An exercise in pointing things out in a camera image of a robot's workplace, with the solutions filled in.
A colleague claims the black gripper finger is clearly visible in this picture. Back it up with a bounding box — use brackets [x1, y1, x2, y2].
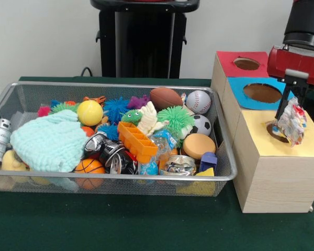
[275, 80, 297, 120]
[297, 85, 309, 101]

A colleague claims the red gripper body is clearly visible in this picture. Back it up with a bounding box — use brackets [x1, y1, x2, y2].
[266, 44, 314, 88]

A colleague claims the white red wrapper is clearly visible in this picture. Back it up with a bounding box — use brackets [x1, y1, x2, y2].
[272, 96, 309, 149]

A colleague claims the wooden box with three holes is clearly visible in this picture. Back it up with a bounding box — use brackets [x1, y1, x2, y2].
[210, 50, 314, 214]

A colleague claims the black and white soccer ball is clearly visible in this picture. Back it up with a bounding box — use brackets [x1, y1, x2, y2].
[190, 114, 212, 136]

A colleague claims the white baseball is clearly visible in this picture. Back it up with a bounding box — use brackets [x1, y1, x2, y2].
[185, 90, 212, 115]

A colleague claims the tan round sponge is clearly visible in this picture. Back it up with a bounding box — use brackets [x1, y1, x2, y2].
[182, 133, 217, 160]

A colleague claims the green spiky ball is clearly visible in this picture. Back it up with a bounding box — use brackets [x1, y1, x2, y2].
[156, 106, 196, 139]

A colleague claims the brown toy football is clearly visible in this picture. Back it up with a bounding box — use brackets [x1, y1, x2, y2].
[149, 87, 184, 112]

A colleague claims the orange ice cube tray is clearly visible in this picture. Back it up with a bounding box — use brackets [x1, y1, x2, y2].
[117, 121, 159, 164]

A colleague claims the dark green table cloth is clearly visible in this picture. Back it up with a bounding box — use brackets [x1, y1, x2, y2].
[0, 76, 314, 251]

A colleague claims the yellow ball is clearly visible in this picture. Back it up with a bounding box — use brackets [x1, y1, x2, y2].
[76, 100, 104, 127]

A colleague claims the orange toy basketball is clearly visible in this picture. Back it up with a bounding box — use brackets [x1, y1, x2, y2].
[73, 158, 106, 190]

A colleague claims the mint knitted cloth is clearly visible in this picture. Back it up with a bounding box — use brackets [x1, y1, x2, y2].
[9, 109, 91, 173]

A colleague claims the silver toy robot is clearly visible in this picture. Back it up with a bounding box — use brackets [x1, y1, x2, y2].
[0, 118, 13, 163]

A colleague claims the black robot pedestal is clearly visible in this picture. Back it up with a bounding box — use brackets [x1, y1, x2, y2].
[90, 0, 200, 78]

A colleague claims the black cable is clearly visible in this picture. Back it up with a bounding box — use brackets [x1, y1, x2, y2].
[80, 66, 95, 77]

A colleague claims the wire mesh bin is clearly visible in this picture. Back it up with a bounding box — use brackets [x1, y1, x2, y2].
[0, 81, 238, 197]

